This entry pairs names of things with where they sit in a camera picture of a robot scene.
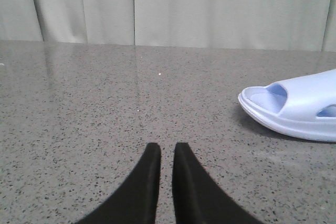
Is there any pale green curtain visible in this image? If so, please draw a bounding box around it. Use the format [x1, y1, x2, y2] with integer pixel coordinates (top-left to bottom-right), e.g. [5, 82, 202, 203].
[1, 0, 335, 51]

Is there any light blue slipper left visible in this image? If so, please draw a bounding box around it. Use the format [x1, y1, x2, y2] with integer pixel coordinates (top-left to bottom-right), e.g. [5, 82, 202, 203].
[238, 70, 335, 142]

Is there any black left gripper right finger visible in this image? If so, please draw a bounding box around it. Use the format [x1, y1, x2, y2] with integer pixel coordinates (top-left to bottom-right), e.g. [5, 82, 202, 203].
[172, 143, 259, 223]

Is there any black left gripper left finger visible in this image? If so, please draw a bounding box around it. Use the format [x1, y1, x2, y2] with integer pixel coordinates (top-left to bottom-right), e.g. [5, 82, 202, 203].
[77, 143, 161, 223]

